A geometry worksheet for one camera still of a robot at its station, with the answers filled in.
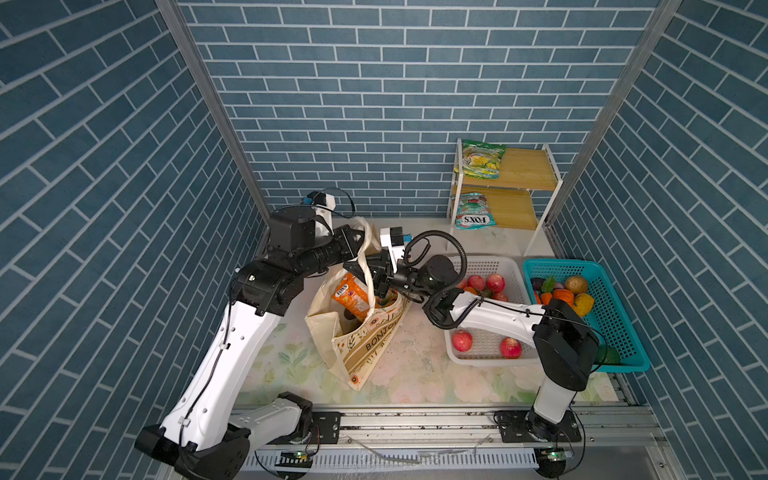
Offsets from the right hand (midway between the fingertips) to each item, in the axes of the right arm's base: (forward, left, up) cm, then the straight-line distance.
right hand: (344, 263), depth 62 cm
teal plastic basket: (+10, -74, -33) cm, 81 cm away
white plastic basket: (-1, -37, -37) cm, 52 cm away
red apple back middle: (+19, -35, -32) cm, 51 cm away
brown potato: (+20, -67, -31) cm, 76 cm away
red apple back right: (+19, -41, -32) cm, 56 cm away
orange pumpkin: (+17, -63, -33) cm, 73 cm away
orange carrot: (+17, -58, -36) cm, 70 cm away
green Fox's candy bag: (+38, -33, -19) cm, 54 cm away
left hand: (+6, -4, +3) cm, 8 cm away
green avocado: (-1, -71, -34) cm, 79 cm away
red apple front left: (-2, -29, -31) cm, 43 cm away
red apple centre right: (+15, -42, -33) cm, 55 cm away
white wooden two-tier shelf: (+56, -54, -27) cm, 83 cm away
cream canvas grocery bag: (0, +2, -26) cm, 26 cm away
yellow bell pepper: (+14, -67, -33) cm, 76 cm away
